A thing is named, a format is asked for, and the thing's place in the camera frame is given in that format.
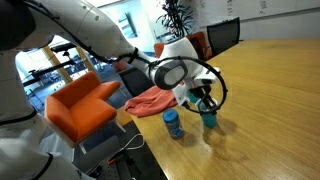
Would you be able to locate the blue plastic cup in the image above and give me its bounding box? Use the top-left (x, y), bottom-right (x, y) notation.
top-left (194, 98), bottom-right (219, 129)
top-left (186, 89), bottom-right (201, 104)

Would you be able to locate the black armrest office chair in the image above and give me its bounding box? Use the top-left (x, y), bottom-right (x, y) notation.
top-left (118, 66), bottom-right (155, 98)
top-left (206, 17), bottom-right (242, 57)

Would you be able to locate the yellow pillar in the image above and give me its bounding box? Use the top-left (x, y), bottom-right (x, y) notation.
top-left (75, 46), bottom-right (98, 75)
top-left (41, 45), bottom-right (73, 85)

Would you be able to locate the orange upholstered armchair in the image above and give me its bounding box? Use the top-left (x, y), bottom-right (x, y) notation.
top-left (44, 70), bottom-right (122, 148)

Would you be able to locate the jar with blue lid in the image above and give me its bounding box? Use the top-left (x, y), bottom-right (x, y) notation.
top-left (162, 108), bottom-right (185, 140)

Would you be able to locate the white floor cable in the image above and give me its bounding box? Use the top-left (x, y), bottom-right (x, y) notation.
top-left (122, 133), bottom-right (146, 152)

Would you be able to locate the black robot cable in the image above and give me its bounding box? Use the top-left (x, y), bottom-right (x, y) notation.
top-left (23, 0), bottom-right (229, 115)

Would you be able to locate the orange lounge chair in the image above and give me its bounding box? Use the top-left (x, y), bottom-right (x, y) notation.
top-left (153, 31), bottom-right (214, 62)

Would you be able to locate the orange cloth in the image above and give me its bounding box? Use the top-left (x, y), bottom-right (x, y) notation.
top-left (124, 85), bottom-right (178, 118)

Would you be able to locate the wall whiteboard with tray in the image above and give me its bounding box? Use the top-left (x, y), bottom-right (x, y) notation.
top-left (196, 0), bottom-right (320, 28)

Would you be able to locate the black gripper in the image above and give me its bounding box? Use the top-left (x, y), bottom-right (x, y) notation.
top-left (188, 84), bottom-right (218, 111)

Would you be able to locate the green potted plant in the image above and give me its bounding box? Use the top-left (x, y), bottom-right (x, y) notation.
top-left (155, 0), bottom-right (195, 39)

